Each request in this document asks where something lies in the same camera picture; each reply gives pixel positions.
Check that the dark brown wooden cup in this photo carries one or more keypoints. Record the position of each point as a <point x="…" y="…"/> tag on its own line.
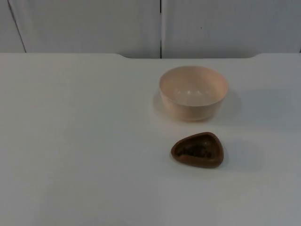
<point x="181" y="159"/>

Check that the coffee beans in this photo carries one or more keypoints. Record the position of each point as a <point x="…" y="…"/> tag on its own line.
<point x="196" y="150"/>

